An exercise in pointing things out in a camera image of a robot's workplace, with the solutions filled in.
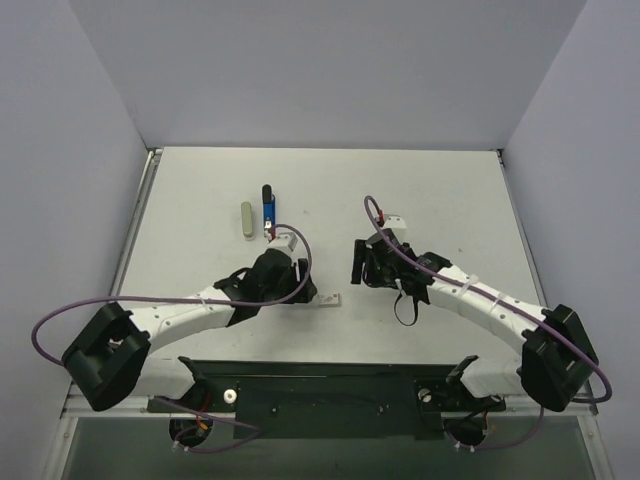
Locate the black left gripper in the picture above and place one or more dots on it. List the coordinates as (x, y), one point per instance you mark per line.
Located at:
(302, 279)

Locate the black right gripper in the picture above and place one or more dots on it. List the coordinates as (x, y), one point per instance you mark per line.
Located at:
(358, 262)

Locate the white staple box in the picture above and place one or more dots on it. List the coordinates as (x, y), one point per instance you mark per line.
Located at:
(329, 300)

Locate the beige white stapler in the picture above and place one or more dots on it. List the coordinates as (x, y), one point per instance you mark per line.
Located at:
(247, 224)

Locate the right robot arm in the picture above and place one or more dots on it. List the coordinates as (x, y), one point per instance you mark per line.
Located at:
(556, 356)

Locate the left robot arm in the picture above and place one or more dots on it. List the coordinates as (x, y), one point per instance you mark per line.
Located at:
(107, 357)

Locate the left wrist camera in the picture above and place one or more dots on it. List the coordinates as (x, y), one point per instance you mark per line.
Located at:
(284, 242)

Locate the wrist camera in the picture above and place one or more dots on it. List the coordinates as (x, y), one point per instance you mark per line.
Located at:
(284, 242)
(396, 225)

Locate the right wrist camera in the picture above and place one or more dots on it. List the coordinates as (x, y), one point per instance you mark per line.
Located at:
(396, 225)

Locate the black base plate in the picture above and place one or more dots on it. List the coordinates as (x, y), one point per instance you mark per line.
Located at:
(290, 401)

